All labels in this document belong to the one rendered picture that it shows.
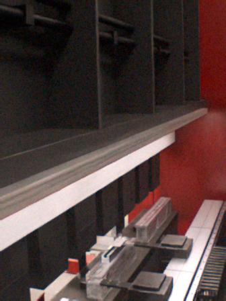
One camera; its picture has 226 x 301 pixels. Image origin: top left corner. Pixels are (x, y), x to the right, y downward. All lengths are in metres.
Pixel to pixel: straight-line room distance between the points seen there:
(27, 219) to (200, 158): 1.55
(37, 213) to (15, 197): 0.46
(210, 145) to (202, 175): 0.17
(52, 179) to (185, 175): 1.82
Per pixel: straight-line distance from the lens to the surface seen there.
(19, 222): 0.92
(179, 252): 1.54
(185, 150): 2.37
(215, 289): 1.23
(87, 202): 1.25
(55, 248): 1.09
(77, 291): 1.56
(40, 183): 0.58
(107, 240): 1.67
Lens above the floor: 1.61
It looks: 9 degrees down
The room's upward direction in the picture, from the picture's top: 2 degrees counter-clockwise
